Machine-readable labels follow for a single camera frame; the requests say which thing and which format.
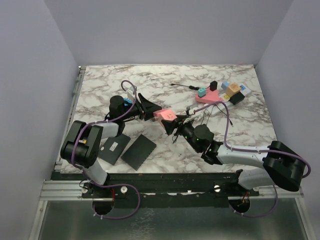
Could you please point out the right black flat box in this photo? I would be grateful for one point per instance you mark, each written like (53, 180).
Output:
(138, 152)

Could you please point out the teal charger plug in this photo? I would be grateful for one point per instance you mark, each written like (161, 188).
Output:
(201, 92)

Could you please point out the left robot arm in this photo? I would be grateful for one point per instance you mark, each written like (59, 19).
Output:
(82, 143)

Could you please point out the small black charger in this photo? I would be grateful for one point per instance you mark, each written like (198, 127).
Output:
(213, 86)

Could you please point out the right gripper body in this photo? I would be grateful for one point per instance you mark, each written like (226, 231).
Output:
(187, 132)

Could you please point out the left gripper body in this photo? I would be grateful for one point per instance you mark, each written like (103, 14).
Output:
(134, 110)

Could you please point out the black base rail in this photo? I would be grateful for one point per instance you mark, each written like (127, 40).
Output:
(157, 190)

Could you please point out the orange tan plug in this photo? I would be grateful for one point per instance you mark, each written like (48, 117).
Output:
(232, 89)

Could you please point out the blue plug adapter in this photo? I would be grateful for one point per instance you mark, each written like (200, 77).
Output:
(127, 103)

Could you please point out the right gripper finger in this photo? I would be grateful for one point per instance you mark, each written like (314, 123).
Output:
(170, 125)
(183, 119)

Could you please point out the black flat box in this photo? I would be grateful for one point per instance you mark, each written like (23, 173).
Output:
(113, 148)
(138, 152)

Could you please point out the black screwdriver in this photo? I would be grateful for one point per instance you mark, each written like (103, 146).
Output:
(194, 88)

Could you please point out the white power strip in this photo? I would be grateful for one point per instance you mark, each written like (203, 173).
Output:
(223, 97)

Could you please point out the pink triangular power strip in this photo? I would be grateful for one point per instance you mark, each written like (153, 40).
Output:
(211, 96)

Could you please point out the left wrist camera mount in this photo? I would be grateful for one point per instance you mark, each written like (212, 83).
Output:
(131, 93)

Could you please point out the pink square plug adapter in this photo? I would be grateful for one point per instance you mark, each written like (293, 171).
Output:
(156, 115)

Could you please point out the left black flat box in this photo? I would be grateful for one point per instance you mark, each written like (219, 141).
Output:
(113, 148)

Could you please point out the large black adapter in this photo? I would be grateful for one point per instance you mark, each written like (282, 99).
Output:
(236, 98)

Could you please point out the pink cube socket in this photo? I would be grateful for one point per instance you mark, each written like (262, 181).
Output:
(168, 115)

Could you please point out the light blue plug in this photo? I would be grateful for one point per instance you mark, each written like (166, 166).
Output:
(225, 85)

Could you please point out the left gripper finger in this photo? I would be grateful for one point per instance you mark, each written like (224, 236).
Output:
(148, 115)
(147, 105)

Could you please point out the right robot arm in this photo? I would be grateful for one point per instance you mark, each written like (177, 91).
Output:
(275, 164)

